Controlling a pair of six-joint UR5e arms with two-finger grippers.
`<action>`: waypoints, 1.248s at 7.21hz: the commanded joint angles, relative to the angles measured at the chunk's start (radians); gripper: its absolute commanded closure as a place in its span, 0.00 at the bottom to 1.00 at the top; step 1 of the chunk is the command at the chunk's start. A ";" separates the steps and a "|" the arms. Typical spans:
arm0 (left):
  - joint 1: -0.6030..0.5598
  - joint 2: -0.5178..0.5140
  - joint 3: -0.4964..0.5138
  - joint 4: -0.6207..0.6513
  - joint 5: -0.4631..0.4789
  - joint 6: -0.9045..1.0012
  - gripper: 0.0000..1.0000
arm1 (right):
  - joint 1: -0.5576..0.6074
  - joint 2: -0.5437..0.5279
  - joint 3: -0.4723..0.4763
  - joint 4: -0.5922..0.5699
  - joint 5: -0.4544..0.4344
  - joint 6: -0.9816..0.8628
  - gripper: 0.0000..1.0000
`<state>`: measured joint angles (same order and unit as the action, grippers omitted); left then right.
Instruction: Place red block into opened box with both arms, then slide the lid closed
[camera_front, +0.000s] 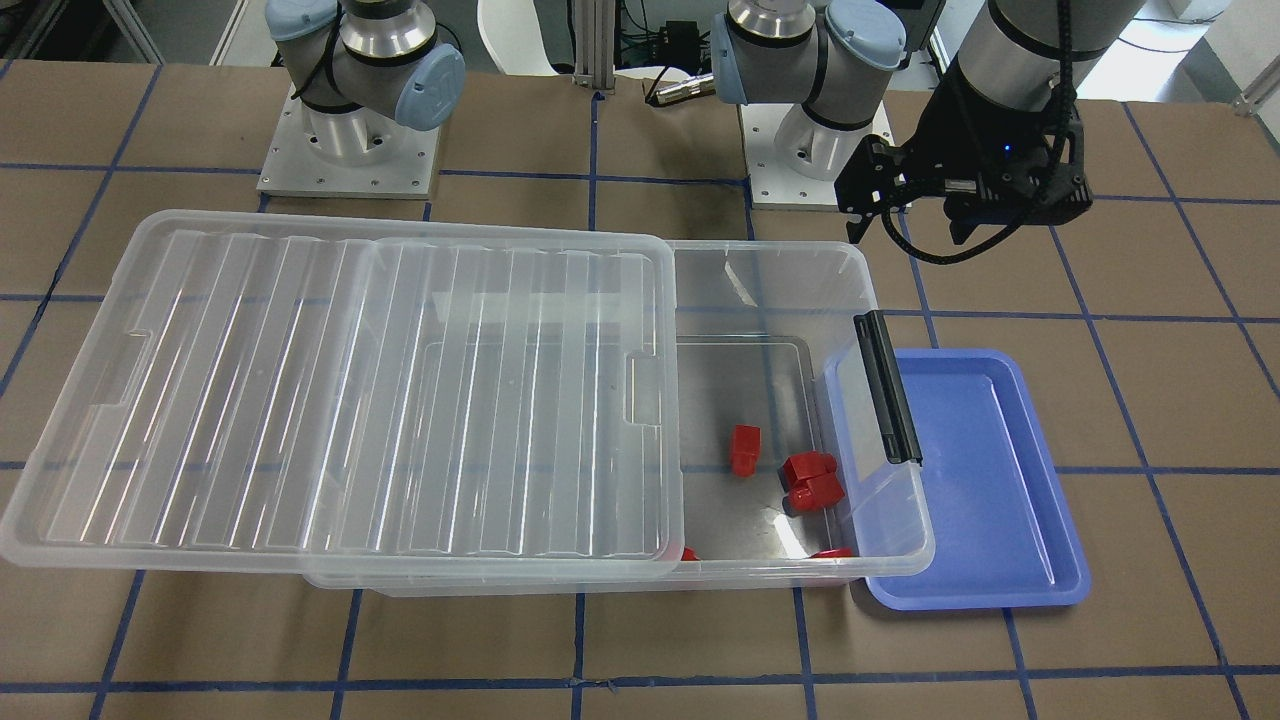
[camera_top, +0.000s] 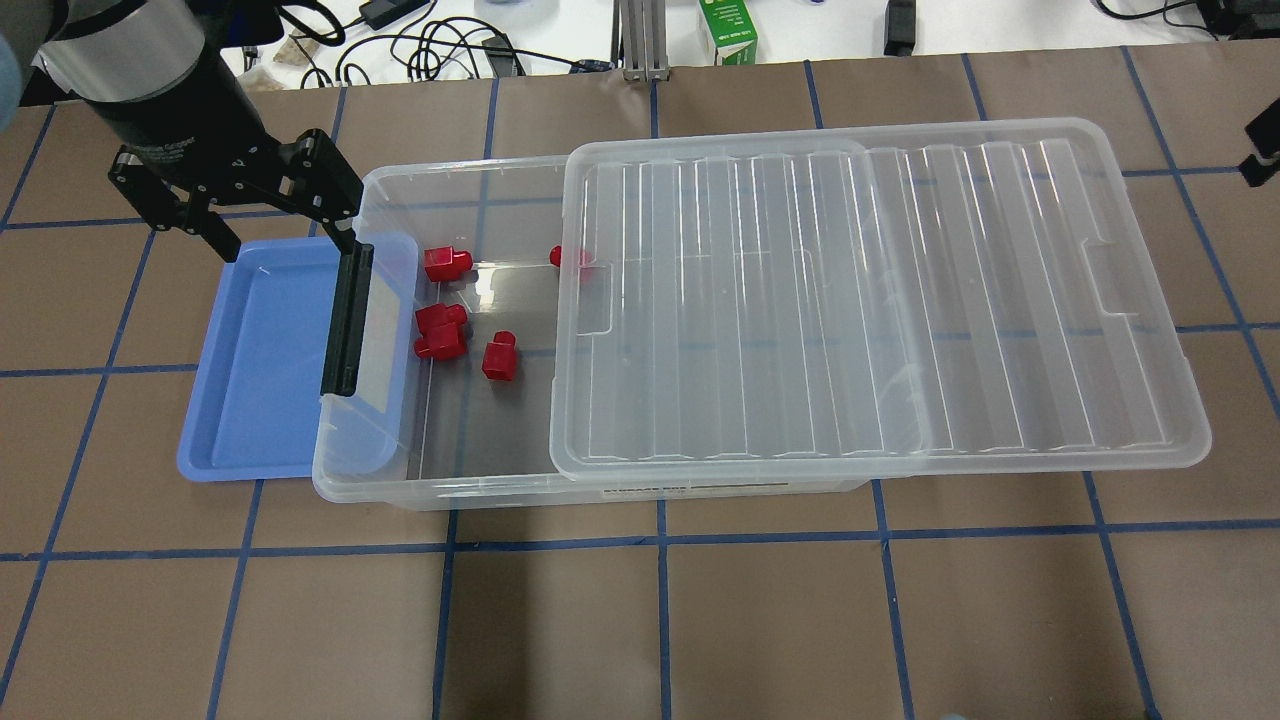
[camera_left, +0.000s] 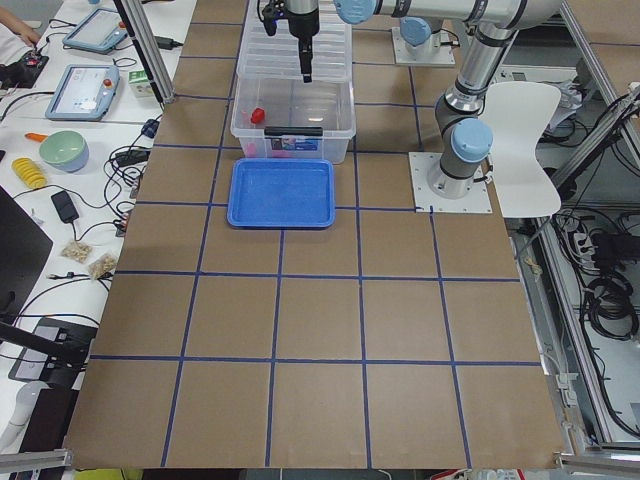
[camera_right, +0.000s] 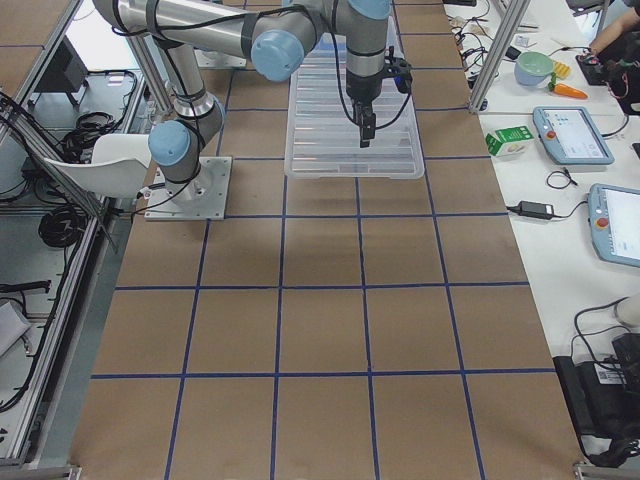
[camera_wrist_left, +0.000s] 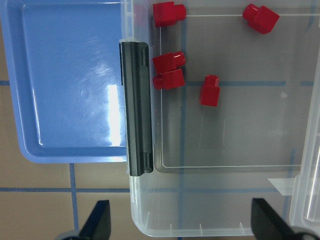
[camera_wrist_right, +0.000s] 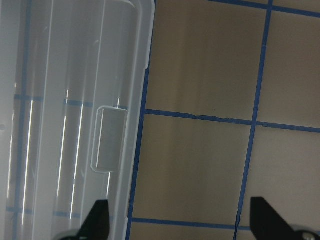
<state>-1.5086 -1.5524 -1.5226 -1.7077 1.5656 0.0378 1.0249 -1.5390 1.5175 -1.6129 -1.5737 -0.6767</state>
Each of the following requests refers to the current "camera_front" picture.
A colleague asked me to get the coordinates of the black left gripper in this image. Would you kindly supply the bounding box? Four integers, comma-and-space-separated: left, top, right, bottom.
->
835, 85, 1091, 247

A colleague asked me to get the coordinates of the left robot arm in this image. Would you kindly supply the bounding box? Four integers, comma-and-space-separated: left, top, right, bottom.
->
710, 1, 1140, 265

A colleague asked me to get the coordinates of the white chair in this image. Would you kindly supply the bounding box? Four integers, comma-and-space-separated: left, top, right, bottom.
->
476, 1, 558, 77

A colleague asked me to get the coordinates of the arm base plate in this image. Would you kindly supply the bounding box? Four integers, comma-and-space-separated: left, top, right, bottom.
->
739, 104, 893, 211
257, 97, 442, 200

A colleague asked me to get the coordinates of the black box latch handle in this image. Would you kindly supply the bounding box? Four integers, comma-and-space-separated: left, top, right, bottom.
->
854, 310, 923, 465

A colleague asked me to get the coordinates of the blue plastic tray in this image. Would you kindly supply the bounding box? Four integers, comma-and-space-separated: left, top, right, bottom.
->
868, 348, 1092, 612

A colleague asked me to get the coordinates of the red block with stud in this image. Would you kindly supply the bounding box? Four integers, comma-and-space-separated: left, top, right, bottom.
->
728, 424, 762, 478

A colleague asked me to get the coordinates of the clear plastic storage box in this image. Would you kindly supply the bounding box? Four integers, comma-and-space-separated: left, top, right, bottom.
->
307, 241, 934, 597

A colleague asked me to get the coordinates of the clear plastic box lid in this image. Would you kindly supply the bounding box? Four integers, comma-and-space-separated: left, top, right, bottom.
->
3, 210, 685, 582

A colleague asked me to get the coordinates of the aluminium frame post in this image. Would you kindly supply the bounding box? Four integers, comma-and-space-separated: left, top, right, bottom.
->
570, 0, 618, 96

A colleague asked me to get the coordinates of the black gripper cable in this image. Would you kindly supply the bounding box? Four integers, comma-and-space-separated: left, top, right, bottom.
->
881, 0, 1082, 266

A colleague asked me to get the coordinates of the red block front corner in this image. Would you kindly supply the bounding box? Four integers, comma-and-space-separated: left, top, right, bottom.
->
809, 546, 855, 560

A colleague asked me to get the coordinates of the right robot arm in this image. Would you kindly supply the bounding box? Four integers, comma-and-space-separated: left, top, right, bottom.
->
264, 1, 466, 131

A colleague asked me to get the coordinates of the red block upper pair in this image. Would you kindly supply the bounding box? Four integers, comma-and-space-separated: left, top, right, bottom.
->
781, 451, 838, 492

